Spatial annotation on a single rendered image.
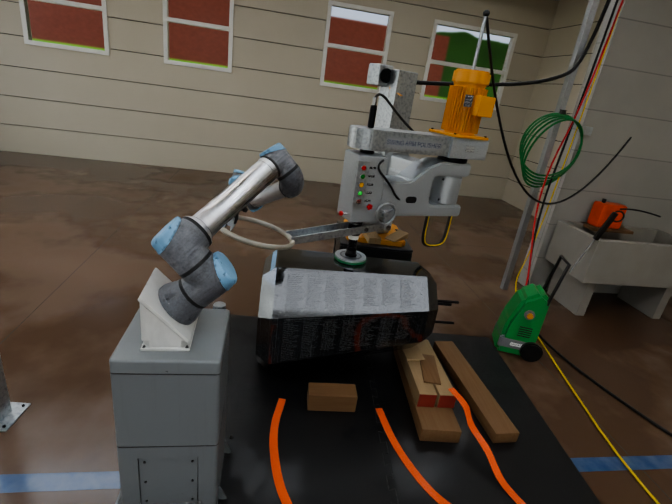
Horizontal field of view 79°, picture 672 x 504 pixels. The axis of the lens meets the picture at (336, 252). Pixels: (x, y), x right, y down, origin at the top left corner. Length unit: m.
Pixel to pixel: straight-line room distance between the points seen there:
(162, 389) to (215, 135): 7.23
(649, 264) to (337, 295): 3.49
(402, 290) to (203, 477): 1.50
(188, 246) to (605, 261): 4.03
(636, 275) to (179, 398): 4.43
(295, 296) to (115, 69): 7.07
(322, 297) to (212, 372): 1.03
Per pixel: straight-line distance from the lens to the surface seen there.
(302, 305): 2.49
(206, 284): 1.64
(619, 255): 4.85
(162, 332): 1.70
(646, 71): 5.29
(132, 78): 8.88
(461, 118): 2.85
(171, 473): 2.10
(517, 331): 3.71
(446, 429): 2.69
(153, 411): 1.86
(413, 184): 2.71
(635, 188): 5.57
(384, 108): 3.33
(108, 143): 9.15
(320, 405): 2.68
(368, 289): 2.60
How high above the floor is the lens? 1.86
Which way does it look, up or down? 22 degrees down
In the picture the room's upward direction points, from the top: 8 degrees clockwise
